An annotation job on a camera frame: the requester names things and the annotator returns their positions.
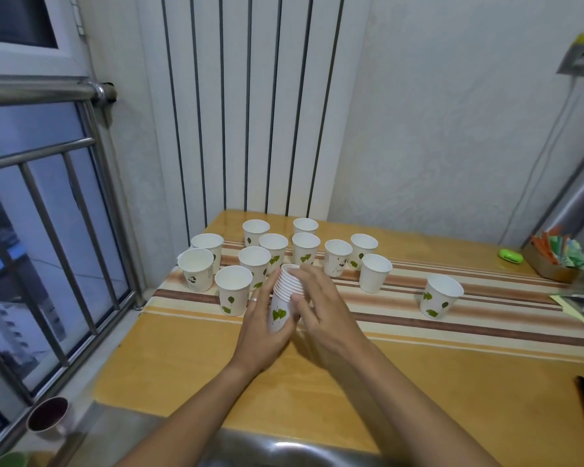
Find cluster of white paper cups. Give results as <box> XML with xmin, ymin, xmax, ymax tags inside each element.
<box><xmin>176</xmin><ymin>217</ymin><xmax>394</xmax><ymax>317</ymax></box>

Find cardboard box of colourful packets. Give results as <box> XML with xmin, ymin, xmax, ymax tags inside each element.
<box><xmin>522</xmin><ymin>227</ymin><xmax>584</xmax><ymax>284</ymax></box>

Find person's left forearm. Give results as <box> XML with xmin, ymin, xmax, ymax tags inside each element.
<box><xmin>114</xmin><ymin>360</ymin><xmax>273</xmax><ymax>467</ymax></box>

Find person's right hand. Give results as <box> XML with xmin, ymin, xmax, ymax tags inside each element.
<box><xmin>290</xmin><ymin>264</ymin><xmax>372</xmax><ymax>361</ymax></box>

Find person's left hand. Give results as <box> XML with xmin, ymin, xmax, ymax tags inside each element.
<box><xmin>230</xmin><ymin>281</ymin><xmax>301</xmax><ymax>378</ymax></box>

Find white panel radiator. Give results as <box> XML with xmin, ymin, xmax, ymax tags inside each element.
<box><xmin>135</xmin><ymin>0</ymin><xmax>371</xmax><ymax>230</ymax></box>

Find person's right forearm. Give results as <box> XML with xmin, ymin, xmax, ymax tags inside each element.
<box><xmin>323</xmin><ymin>338</ymin><xmax>499</xmax><ymax>467</ymax></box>

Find white window frame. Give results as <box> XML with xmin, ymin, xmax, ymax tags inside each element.
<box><xmin>0</xmin><ymin>0</ymin><xmax>92</xmax><ymax>79</ymax></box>

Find steel handrail pipe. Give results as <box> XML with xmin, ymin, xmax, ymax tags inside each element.
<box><xmin>0</xmin><ymin>77</ymin><xmax>118</xmax><ymax>108</ymax></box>

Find yellow paper sheet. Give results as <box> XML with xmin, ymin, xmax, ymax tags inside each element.
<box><xmin>549</xmin><ymin>294</ymin><xmax>584</xmax><ymax>331</ymax></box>

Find nested stack of paper cups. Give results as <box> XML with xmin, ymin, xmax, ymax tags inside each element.
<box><xmin>268</xmin><ymin>263</ymin><xmax>305</xmax><ymax>334</ymax></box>

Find dark mug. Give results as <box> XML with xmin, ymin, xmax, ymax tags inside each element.
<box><xmin>26</xmin><ymin>396</ymin><xmax>74</xmax><ymax>439</ymax></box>

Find thin white cable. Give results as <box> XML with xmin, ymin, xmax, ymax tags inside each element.
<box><xmin>497</xmin><ymin>75</ymin><xmax>584</xmax><ymax>246</ymax></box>

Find striped table cloth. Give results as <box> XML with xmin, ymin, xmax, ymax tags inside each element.
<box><xmin>142</xmin><ymin>238</ymin><xmax>584</xmax><ymax>366</ymax></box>

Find wall socket with green plug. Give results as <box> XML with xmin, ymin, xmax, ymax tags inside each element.
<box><xmin>557</xmin><ymin>33</ymin><xmax>584</xmax><ymax>79</ymax></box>

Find metal window guard bars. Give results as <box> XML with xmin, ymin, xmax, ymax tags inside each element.
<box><xmin>0</xmin><ymin>103</ymin><xmax>144</xmax><ymax>414</ymax></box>

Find stainless steel post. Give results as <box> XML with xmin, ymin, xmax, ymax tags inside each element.
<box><xmin>521</xmin><ymin>136</ymin><xmax>584</xmax><ymax>258</ymax></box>

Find stainless steel sink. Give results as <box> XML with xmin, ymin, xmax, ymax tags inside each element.
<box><xmin>61</xmin><ymin>403</ymin><xmax>405</xmax><ymax>467</ymax></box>

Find single leaf-print paper cup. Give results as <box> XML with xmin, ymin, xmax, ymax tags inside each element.
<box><xmin>419</xmin><ymin>273</ymin><xmax>465</xmax><ymax>320</ymax></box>

